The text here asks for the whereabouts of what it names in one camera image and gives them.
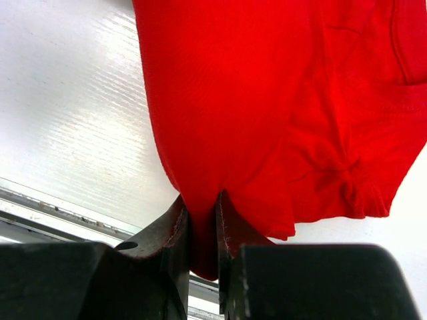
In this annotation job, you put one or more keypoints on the aluminium frame rails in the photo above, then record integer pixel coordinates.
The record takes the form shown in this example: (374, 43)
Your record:
(59, 219)

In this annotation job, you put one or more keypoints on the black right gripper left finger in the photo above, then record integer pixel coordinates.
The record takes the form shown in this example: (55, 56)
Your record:
(145, 277)

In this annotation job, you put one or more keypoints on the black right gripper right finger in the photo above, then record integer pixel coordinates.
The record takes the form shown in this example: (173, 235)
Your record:
(261, 280)

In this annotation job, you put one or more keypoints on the red t shirt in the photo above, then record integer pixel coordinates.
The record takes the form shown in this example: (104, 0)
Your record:
(299, 110)

